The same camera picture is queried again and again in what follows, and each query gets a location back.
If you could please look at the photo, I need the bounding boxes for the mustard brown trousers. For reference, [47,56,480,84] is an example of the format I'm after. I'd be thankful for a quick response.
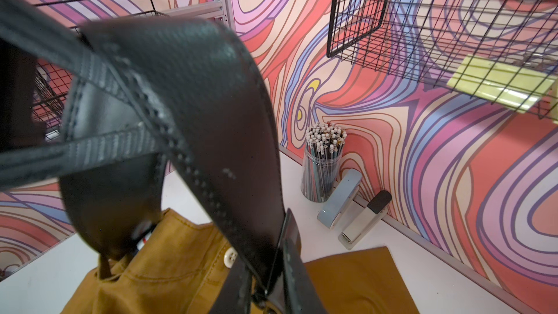
[63,209,417,313]

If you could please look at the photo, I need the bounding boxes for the black leather belt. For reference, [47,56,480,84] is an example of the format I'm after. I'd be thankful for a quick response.
[1,0,325,313]

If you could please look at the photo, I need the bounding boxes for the clear cup of pencils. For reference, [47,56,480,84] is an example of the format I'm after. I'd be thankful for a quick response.
[301,122,348,203]

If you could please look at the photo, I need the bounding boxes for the light blue stapler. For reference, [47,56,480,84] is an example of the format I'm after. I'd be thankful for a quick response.
[317,169,363,229]

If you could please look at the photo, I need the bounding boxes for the beige black stapler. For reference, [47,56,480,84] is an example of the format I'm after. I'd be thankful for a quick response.
[338,190,392,250]

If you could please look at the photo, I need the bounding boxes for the yellow sticky notes pad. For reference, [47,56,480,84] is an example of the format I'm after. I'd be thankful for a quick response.
[447,55,557,113]

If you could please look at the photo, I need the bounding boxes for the black wire basket left wall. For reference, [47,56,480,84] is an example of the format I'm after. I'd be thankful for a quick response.
[31,0,162,142]

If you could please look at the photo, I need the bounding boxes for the black wire basket wall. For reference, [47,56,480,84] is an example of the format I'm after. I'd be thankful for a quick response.
[326,0,557,121]
[31,0,162,142]

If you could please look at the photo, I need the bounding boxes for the black wire basket back wall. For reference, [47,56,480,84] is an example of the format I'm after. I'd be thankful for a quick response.
[326,0,557,121]

